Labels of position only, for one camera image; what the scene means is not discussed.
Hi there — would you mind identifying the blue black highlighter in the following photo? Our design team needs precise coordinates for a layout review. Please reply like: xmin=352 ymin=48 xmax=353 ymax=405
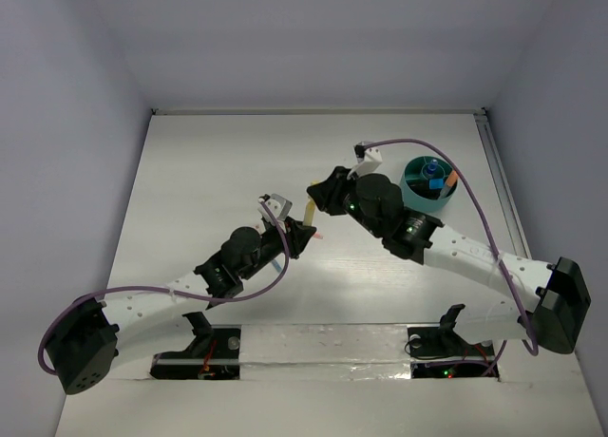
xmin=428 ymin=179 xmax=444 ymax=190

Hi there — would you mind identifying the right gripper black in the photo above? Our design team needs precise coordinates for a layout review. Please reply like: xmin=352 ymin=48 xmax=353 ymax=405
xmin=309 ymin=165 xmax=384 ymax=238

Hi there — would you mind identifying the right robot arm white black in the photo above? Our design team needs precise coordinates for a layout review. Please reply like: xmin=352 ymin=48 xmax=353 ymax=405
xmin=307 ymin=166 xmax=591 ymax=354

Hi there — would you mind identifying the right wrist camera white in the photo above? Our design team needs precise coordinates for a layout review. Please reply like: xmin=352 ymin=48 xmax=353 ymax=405
xmin=349 ymin=142 xmax=383 ymax=179

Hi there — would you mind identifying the yellow translucent marker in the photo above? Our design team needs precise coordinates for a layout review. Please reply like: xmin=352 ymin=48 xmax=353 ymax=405
xmin=302 ymin=198 xmax=316 ymax=226

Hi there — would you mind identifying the grey marker orange tip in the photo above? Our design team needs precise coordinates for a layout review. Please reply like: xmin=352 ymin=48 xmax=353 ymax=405
xmin=439 ymin=175 xmax=459 ymax=200

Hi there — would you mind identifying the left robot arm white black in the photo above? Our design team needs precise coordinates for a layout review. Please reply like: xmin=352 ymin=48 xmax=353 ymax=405
xmin=37 ymin=218 xmax=316 ymax=395

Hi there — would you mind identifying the orange marker cap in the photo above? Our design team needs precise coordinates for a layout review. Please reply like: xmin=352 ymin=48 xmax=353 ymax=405
xmin=446 ymin=170 xmax=459 ymax=183

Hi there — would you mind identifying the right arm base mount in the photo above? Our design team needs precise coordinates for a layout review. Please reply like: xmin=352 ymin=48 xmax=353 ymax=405
xmin=404 ymin=304 xmax=500 ymax=380

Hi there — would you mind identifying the teal round pen holder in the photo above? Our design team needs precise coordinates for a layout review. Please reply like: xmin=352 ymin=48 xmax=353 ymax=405
xmin=399 ymin=156 xmax=458 ymax=214

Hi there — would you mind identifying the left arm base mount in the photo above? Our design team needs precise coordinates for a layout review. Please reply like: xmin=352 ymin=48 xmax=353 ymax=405
xmin=149 ymin=312 xmax=241 ymax=381

